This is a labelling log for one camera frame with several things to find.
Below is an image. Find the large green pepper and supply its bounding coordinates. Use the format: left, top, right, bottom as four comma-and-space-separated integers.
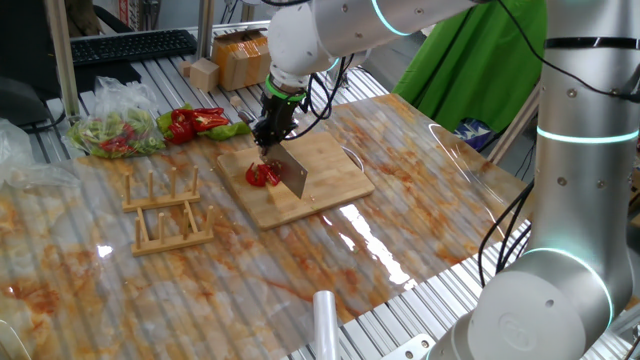
197, 121, 253, 142

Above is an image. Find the steel cleaver knife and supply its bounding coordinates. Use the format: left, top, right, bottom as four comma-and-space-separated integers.
237, 108, 309, 200

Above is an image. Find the white plastic roll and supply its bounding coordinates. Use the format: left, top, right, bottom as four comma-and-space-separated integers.
312, 290, 341, 360

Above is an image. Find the marble pattern plastic mat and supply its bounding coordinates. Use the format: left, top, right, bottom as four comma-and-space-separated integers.
0, 93, 544, 360

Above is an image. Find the black keyboard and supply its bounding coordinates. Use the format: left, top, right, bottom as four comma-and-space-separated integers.
69, 28, 199, 69

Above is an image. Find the dark red pepper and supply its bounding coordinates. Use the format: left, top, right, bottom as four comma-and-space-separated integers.
171, 106, 226, 125

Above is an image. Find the bamboo cutting board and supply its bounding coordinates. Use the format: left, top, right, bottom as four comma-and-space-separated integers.
215, 130, 376, 231

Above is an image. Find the large wooden cube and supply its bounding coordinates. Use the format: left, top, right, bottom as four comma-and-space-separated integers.
188, 57, 221, 94

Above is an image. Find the blue patterned bag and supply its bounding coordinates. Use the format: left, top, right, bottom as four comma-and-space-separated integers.
453, 118, 494, 151

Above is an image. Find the green cloth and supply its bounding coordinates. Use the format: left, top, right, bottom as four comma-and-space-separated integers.
392, 0, 549, 134

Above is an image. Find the cut red chili slice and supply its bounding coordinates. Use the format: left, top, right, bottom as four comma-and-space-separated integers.
244, 161, 269, 189

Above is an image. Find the taped cardboard box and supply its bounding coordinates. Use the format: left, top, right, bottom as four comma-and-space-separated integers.
210, 27, 274, 92

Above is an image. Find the wooden peg rack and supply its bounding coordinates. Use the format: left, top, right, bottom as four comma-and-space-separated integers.
121, 164, 217, 258

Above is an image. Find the bag of chopped peppers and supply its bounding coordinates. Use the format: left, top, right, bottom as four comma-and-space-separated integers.
66, 74, 167, 160

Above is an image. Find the empty clear plastic bag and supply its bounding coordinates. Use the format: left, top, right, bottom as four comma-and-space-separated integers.
0, 117, 81, 190

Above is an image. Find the black office chair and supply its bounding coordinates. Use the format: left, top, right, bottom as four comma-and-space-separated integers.
0, 0, 71, 129

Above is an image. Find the black cable bundle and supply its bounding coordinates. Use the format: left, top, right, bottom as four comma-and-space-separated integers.
477, 179, 536, 289

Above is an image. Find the aluminium frame post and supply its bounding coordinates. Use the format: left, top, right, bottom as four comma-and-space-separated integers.
196, 0, 216, 60
44, 0, 81, 121
487, 84, 544, 165

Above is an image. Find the long black gripper cable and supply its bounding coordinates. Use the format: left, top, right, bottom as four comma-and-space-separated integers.
287, 55, 350, 141

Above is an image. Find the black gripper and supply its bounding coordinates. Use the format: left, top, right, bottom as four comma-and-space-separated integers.
251, 93, 307, 152

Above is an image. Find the short looped black cable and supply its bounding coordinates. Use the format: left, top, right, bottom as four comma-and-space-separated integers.
304, 72, 334, 121

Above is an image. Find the small green pepper piece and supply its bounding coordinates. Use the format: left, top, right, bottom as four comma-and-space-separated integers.
155, 103, 194, 135

